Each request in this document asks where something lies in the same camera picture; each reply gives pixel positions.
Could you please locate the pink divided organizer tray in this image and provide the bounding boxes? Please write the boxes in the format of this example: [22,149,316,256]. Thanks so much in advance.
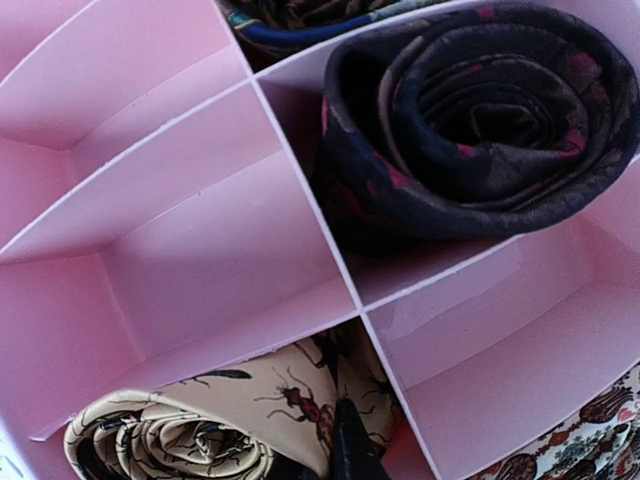
[1,1,639,479]

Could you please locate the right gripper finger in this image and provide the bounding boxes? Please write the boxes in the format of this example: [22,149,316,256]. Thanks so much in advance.
[330,398,390,480]

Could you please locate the yellow beetle-print tie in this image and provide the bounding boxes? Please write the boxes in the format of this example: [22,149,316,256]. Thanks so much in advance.
[64,319,403,479]

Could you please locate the rolled yellow-black tie in tray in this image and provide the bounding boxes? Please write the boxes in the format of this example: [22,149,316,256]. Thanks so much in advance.
[474,365,639,480]

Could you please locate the rolled black tie in tray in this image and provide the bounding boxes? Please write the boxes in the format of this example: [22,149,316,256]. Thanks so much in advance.
[311,2,639,255]

